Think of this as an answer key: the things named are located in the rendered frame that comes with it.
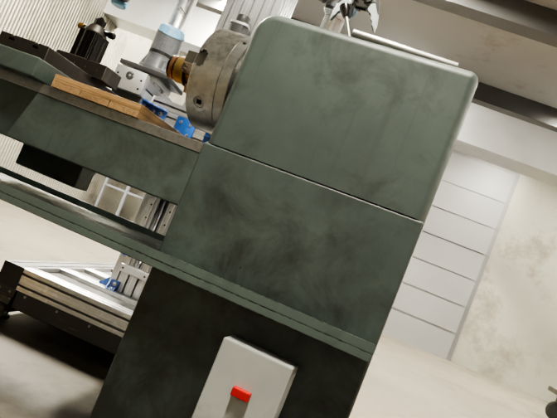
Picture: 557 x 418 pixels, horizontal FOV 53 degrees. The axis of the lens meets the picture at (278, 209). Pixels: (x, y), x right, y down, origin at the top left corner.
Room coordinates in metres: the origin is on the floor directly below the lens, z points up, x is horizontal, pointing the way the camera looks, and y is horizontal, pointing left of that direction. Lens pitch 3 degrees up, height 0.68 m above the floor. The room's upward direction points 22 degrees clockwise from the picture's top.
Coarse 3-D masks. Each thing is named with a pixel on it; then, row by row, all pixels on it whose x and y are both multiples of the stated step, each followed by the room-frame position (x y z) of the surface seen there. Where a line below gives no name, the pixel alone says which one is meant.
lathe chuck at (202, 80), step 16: (224, 32) 1.60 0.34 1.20; (208, 48) 1.56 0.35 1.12; (224, 48) 1.55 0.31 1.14; (208, 64) 1.55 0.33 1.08; (224, 64) 1.54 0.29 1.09; (192, 80) 1.56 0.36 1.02; (208, 80) 1.55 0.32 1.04; (192, 96) 1.58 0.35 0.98; (208, 96) 1.56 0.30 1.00; (192, 112) 1.62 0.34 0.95; (208, 112) 1.59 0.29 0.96; (208, 128) 1.65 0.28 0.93
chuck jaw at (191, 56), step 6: (186, 54) 1.59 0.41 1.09; (192, 54) 1.58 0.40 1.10; (198, 54) 1.57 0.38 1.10; (204, 54) 1.56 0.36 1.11; (186, 60) 1.59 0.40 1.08; (192, 60) 1.58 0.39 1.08; (198, 60) 1.56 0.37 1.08; (204, 60) 1.56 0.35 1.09; (186, 66) 1.63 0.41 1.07; (186, 72) 1.68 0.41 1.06
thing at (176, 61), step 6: (168, 60) 1.71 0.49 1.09; (174, 60) 1.71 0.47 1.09; (180, 60) 1.70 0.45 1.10; (168, 66) 1.71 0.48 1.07; (174, 66) 1.70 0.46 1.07; (180, 66) 1.69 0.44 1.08; (168, 72) 1.72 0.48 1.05; (174, 72) 1.70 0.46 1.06; (180, 72) 1.70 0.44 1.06; (174, 78) 1.72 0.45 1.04; (180, 78) 1.70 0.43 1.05; (186, 78) 1.71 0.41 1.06
